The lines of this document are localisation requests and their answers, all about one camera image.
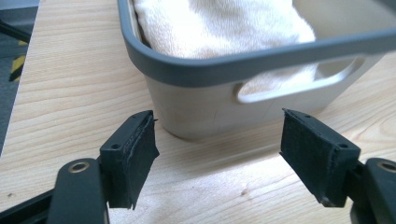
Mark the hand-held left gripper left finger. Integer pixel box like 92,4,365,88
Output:
99,109,161,210

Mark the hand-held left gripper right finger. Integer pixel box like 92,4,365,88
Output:
278,107,362,208

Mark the white basket with grey rim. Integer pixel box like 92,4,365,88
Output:
117,0,396,141

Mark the white fluffy towel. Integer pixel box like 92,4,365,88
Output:
132,0,318,96

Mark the black and yellow floor tape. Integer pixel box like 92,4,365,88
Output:
8,39,29,83

